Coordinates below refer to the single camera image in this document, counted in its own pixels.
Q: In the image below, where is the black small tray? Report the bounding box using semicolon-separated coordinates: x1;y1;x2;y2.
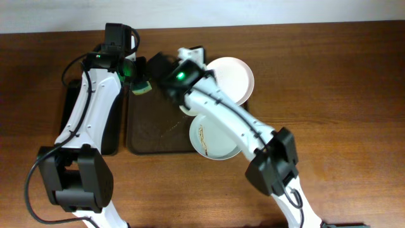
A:
59;79;124;156

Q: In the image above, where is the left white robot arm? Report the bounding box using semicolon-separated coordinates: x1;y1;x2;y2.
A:
33;53;146;227

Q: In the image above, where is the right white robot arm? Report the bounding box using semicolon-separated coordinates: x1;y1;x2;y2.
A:
145;53;325;227

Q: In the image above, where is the pink dirty plate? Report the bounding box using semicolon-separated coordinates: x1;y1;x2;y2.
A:
207;57;254;105

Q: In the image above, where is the white plate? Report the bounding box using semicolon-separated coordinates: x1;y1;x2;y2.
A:
179;105;198;117

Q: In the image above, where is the light blue dirty plate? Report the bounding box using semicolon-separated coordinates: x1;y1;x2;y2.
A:
189;115;241;160

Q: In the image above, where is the brown serving tray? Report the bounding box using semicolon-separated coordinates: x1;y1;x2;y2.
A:
126;81;196;155

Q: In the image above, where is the green yellow sponge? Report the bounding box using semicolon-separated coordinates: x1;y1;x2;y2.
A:
130;81;152;96

